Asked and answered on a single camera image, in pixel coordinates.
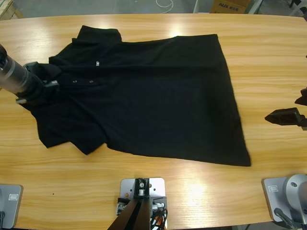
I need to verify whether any black cable bundle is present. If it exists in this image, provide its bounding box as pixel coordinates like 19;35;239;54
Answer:
150;207;168;230

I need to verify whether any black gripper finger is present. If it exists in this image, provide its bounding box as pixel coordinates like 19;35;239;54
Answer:
294;88;307;106
264;107;307;131

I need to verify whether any orange cable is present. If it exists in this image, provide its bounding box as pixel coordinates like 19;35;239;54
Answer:
153;214;167;230

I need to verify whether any dark camera post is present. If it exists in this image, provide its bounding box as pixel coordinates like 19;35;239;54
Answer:
106;177;151;230

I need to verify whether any white mount block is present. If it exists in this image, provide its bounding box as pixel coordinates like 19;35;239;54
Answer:
119;177;167;230

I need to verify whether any white furniture leg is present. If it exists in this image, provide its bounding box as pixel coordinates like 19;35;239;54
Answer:
247;0;264;14

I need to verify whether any white floor cable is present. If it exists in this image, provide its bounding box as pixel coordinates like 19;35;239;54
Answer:
155;0;174;12

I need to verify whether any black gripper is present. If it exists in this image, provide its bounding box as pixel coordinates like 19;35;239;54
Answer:
15;78;60;107

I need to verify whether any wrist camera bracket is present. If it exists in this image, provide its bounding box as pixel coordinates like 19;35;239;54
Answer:
23;61;40;72

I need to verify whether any brown cardboard box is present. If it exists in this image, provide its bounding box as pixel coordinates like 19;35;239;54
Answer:
210;0;251;14

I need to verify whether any black polo shirt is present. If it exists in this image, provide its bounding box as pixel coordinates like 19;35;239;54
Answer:
30;25;252;167

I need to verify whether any wooden crate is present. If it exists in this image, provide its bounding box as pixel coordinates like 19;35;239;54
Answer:
0;0;24;21

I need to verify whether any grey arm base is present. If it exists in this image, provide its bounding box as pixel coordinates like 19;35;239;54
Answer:
0;184;24;230
261;173;307;225

